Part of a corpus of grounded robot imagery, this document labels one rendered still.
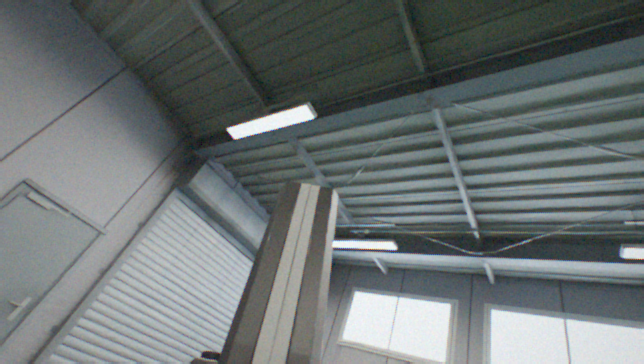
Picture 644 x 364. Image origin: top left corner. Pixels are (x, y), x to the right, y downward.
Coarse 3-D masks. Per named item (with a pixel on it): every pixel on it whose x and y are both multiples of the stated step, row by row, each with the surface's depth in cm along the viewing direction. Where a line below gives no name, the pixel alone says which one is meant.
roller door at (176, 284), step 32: (160, 224) 432; (192, 224) 472; (128, 256) 392; (160, 256) 430; (192, 256) 467; (224, 256) 513; (96, 288) 361; (128, 288) 392; (160, 288) 424; (192, 288) 463; (224, 288) 508; (64, 320) 341; (96, 320) 361; (128, 320) 388; (160, 320) 420; (192, 320) 458; (224, 320) 502; (64, 352) 334; (96, 352) 358; (128, 352) 385; (160, 352) 418; (192, 352) 453
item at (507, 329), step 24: (504, 312) 460; (528, 312) 445; (504, 336) 439; (528, 336) 426; (552, 336) 413; (576, 336) 401; (600, 336) 389; (624, 336) 378; (504, 360) 421; (528, 360) 408; (552, 360) 396; (576, 360) 385; (600, 360) 374; (624, 360) 364
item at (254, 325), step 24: (288, 192) 9; (288, 216) 8; (264, 240) 8; (288, 240) 7; (264, 264) 7; (288, 264) 7; (264, 288) 6; (240, 312) 6; (264, 312) 6; (240, 336) 6; (264, 336) 6; (192, 360) 6; (216, 360) 6; (240, 360) 5; (264, 360) 5
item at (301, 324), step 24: (312, 192) 9; (312, 216) 8; (312, 240) 8; (312, 264) 7; (288, 288) 6; (312, 288) 7; (288, 312) 6; (312, 312) 6; (288, 336) 6; (312, 336) 6; (288, 360) 5; (312, 360) 5
